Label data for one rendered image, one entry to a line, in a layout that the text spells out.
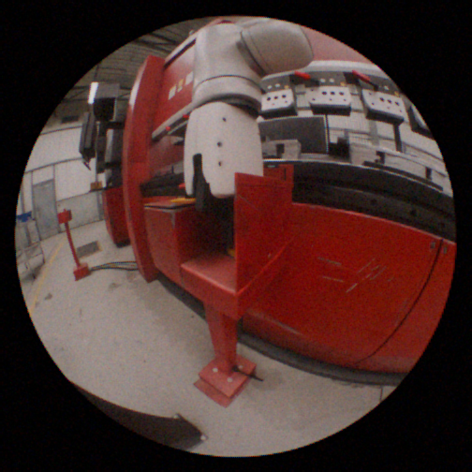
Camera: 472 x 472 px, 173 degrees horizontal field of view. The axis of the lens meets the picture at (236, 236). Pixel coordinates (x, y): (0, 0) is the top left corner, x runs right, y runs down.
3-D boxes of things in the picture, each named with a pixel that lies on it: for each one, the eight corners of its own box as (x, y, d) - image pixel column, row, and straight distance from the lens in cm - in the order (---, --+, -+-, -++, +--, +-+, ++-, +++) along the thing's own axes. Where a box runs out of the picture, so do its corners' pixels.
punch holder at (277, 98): (254, 111, 61) (252, 81, 71) (264, 120, 68) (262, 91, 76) (293, 105, 56) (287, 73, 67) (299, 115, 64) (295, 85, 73)
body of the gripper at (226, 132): (228, 124, 26) (232, 189, 24) (173, 109, 19) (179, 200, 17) (272, 113, 22) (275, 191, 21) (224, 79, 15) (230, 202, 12)
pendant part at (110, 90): (89, 176, 191) (96, 109, 221) (109, 172, 189) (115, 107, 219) (80, 169, 143) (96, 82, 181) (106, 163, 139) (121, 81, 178)
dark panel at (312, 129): (203, 178, 154) (203, 138, 163) (204, 178, 156) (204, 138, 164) (327, 177, 102) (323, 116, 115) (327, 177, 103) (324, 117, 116)
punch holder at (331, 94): (307, 104, 56) (301, 71, 66) (312, 115, 63) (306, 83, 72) (352, 105, 56) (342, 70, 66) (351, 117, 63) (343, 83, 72)
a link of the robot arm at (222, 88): (224, 112, 27) (225, 128, 25) (178, 98, 21) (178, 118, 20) (272, 99, 23) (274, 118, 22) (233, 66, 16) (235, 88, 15)
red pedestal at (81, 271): (75, 274, 233) (57, 211, 219) (90, 269, 228) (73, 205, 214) (74, 281, 215) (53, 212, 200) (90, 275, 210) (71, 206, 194)
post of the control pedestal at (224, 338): (219, 370, 72) (196, 268, 27) (227, 361, 73) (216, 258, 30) (228, 376, 71) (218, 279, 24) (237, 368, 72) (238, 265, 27)
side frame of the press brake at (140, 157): (139, 273, 169) (139, 68, 211) (198, 248, 200) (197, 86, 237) (147, 284, 147) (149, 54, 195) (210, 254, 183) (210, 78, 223)
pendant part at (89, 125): (86, 163, 187) (89, 132, 199) (95, 161, 185) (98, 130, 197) (78, 152, 145) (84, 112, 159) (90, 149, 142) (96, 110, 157)
